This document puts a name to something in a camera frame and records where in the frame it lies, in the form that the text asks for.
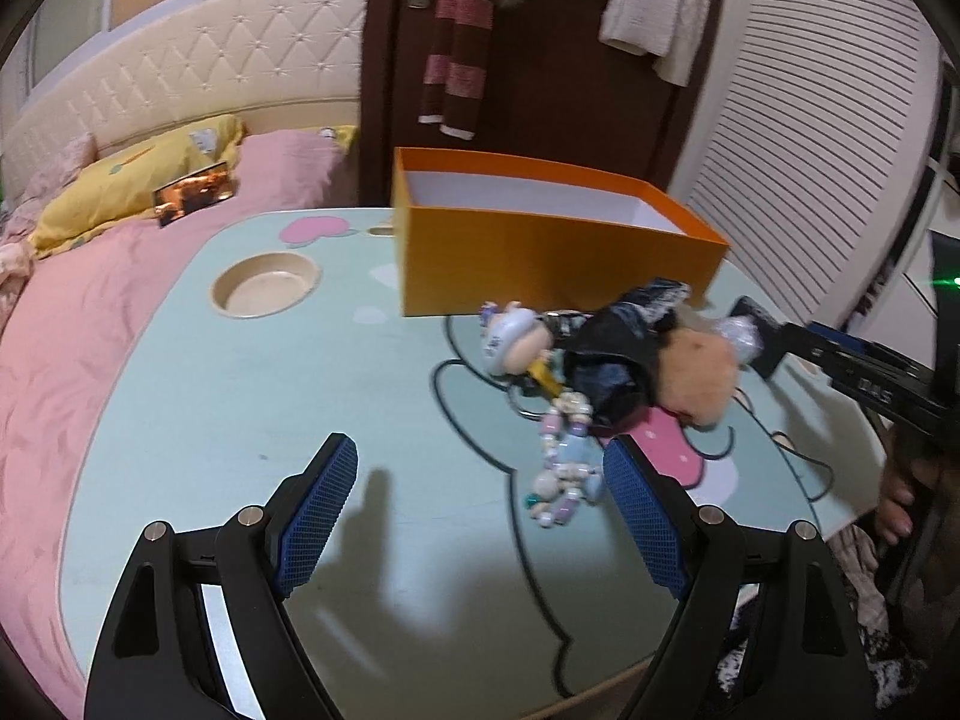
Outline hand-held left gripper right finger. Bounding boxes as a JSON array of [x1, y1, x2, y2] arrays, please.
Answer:
[[602, 435, 875, 720]]

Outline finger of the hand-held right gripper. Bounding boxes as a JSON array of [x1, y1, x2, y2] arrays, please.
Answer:
[[729, 295, 792, 382], [806, 321, 901, 372]]

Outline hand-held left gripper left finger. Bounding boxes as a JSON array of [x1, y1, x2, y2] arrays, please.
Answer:
[[84, 433, 359, 720]]

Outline clear plastic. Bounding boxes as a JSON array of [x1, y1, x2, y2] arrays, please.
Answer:
[[712, 315, 766, 365]]

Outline brown plush toy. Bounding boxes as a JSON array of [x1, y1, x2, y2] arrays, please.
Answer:
[[649, 328, 740, 428]]

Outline pastel bead keychain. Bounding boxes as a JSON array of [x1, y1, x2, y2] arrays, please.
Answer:
[[517, 390, 607, 533]]

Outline black lace doll dress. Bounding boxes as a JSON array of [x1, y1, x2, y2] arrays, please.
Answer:
[[559, 277, 691, 436]]

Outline small doll keychain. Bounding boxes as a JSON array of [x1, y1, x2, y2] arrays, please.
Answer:
[[480, 300, 556, 380]]

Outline orange cardboard box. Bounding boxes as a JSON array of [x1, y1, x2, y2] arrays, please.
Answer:
[[391, 146, 730, 317]]

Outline person's right hand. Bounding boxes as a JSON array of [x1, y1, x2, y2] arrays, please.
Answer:
[[874, 420, 938, 548]]

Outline floral patterned cloth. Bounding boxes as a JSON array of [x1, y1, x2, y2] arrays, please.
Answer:
[[720, 525, 931, 720]]

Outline white slatted blinds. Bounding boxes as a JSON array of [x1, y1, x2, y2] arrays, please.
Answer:
[[667, 0, 946, 331]]

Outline dark brown door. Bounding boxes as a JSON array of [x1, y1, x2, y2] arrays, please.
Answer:
[[360, 0, 732, 207]]

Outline smartphone with lit screen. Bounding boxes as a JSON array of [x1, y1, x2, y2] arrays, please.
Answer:
[[154, 162, 235, 230]]

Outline pink pillow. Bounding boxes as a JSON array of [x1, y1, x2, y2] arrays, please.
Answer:
[[232, 127, 353, 211]]

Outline white knitted sweater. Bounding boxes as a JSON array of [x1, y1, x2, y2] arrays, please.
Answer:
[[551, 0, 721, 87]]

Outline large yellow pillow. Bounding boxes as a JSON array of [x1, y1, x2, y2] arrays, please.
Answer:
[[30, 114, 248, 256]]

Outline pink fuzzy blanket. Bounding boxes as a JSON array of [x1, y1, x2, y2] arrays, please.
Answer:
[[0, 131, 98, 331]]

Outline brown pink striped scarf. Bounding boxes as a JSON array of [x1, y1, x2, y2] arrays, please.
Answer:
[[418, 0, 497, 142]]

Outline cream tufted headboard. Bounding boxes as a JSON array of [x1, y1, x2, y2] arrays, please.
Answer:
[[0, 0, 368, 188]]

